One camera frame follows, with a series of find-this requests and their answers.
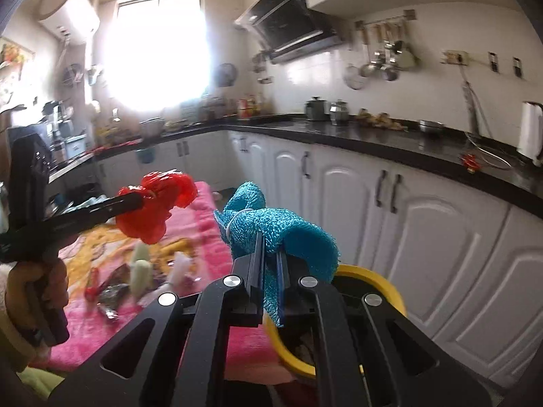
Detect yellow round bin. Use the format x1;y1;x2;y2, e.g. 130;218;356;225
263;264;408;380

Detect white crumpled wrapper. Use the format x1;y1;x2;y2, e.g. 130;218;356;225
167;251;200;285

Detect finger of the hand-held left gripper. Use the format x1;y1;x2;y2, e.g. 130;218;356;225
44;192;146;239

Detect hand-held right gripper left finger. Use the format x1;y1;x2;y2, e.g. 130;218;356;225
46;230;267;407

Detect kitchen window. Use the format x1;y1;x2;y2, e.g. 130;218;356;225
102;0;213;113

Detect small red wrapper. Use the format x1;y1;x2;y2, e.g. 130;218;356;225
84;268;102;302

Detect crumpled brown rag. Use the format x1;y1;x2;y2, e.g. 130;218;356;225
354;110;406;130

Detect white electric kettle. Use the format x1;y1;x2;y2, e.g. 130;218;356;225
515;101;543;167

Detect dark slotted spoon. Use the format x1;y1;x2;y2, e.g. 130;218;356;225
392;23;406;56

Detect pale green scraper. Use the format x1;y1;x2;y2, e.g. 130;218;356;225
399;25;420;72

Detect group of condiment bottles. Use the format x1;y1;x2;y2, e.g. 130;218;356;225
235;93;266;118

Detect steel mesh strainer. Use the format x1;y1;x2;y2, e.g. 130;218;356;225
343;30;368;91

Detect person's left hand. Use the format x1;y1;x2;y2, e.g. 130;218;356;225
6;258;70;340

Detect pink printed blanket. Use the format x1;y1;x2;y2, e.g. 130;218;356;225
25;180;298;386

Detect round wall fan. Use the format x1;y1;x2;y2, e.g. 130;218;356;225
213;63;237;88

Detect grey-green lidded pot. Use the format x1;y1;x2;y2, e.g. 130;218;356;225
305;96;329;121

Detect white water heater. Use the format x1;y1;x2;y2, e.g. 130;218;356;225
36;0;101;45

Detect white lower kitchen cabinets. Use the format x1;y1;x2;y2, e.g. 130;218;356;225
95;127;543;391

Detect wall utensil rail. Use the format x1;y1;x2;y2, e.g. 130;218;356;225
355;8;417;30

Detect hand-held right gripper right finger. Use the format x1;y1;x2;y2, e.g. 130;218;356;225
276;253;493;407

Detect steel lidded pot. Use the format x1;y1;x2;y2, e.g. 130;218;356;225
329;99;351;124

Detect wall poster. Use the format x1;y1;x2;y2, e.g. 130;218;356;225
0;36;35;106

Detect wall power socket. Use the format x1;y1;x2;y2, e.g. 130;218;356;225
441;50;471;66

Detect large steel pot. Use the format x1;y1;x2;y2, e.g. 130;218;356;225
139;118;165;138

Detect silver foil wrapper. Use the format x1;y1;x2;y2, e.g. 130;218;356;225
95;282;130;318

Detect person's left forearm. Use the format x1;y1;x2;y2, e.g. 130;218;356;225
0;297;58;395

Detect red plastic bag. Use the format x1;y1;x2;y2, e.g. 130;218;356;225
115;172;199;246

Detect white cable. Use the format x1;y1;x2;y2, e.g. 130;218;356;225
464;131;514;170

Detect steel bowl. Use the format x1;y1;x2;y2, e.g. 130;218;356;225
418;119;447;135

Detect steel ladle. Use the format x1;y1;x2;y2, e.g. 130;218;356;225
379;23;400;82
360;25;380;78

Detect purple candy wrapper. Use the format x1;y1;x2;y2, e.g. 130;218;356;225
102;263;132;287

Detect blue mesh scrubber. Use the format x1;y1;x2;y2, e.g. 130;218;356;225
213;181;342;328

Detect black range hood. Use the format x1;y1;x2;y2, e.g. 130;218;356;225
234;0;345;65

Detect dark glass bottle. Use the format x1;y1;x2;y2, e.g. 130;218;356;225
50;125;68;166

